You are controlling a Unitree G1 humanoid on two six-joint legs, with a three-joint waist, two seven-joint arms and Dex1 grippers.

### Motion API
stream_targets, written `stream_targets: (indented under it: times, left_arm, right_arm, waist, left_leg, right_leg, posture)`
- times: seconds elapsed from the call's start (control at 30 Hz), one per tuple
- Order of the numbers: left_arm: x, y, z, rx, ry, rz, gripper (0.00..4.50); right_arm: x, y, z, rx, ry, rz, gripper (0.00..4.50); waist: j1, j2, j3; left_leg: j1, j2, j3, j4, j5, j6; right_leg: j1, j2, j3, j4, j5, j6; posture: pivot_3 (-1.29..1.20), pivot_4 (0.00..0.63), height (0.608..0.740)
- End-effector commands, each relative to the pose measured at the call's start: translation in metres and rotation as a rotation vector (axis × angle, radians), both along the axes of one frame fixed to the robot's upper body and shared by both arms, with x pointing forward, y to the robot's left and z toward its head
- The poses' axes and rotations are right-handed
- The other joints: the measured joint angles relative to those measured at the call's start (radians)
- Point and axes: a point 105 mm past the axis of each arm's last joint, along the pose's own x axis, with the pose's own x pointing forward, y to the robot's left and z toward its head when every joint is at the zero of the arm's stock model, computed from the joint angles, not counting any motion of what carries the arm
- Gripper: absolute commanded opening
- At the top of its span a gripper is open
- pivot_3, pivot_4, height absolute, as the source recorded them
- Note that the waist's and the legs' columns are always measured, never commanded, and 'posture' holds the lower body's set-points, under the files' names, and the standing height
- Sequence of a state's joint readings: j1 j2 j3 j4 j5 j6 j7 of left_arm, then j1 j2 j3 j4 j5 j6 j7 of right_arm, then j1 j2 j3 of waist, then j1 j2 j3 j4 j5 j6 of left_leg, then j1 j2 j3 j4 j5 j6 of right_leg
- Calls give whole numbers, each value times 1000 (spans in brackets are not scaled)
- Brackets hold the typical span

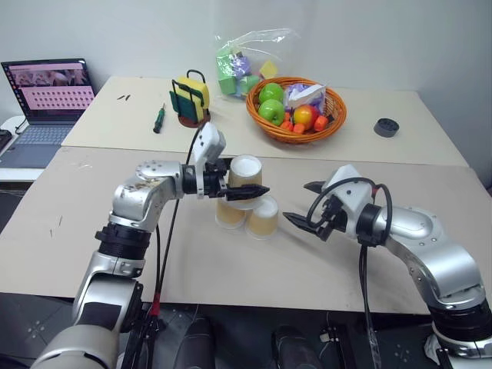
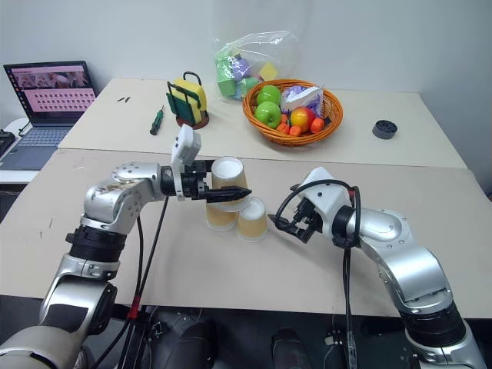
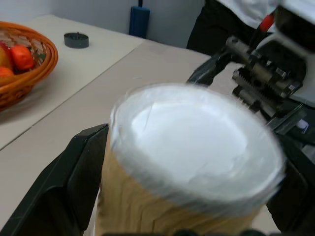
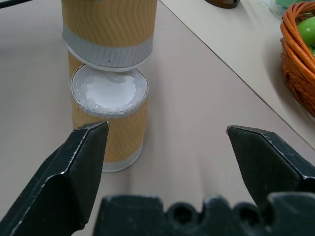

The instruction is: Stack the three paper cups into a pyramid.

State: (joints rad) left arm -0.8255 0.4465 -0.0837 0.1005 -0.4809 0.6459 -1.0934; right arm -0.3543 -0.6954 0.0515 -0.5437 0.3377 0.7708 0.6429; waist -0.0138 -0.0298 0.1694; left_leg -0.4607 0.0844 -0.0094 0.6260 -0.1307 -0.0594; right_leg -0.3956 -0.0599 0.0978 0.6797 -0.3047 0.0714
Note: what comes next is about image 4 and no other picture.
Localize orange wicker basket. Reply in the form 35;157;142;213
280;1;315;116

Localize tan ripple paper cup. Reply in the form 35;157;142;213
61;0;158;72
70;64;150;173

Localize dark brown round object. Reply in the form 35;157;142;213
204;0;240;9

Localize green apple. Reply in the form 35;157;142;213
297;18;315;58

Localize clear plastic bag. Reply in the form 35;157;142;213
257;0;300;18

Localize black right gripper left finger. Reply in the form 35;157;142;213
0;120;110;236

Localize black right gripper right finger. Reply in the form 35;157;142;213
226;125;315;207

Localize black cable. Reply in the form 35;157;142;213
0;0;22;10

